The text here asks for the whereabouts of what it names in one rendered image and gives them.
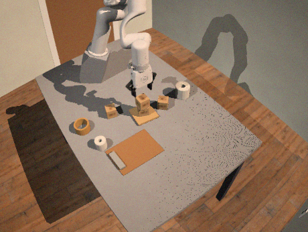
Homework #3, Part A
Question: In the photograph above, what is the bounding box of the tan cardboard carton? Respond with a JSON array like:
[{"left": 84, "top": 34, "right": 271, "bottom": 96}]
[
  {"left": 135, "top": 93, "right": 150, "bottom": 111},
  {"left": 157, "top": 95, "right": 169, "bottom": 110},
  {"left": 137, "top": 107, "right": 149, "bottom": 117}
]

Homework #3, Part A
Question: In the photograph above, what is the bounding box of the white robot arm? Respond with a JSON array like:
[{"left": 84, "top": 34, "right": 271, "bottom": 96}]
[{"left": 88, "top": 0, "right": 151, "bottom": 71}]

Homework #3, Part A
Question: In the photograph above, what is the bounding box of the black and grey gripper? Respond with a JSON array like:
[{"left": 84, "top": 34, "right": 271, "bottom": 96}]
[{"left": 125, "top": 64, "right": 157, "bottom": 98}]

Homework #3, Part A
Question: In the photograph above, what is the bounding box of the white cylinder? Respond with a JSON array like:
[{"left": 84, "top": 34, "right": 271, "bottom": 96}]
[{"left": 94, "top": 135, "right": 108, "bottom": 152}]

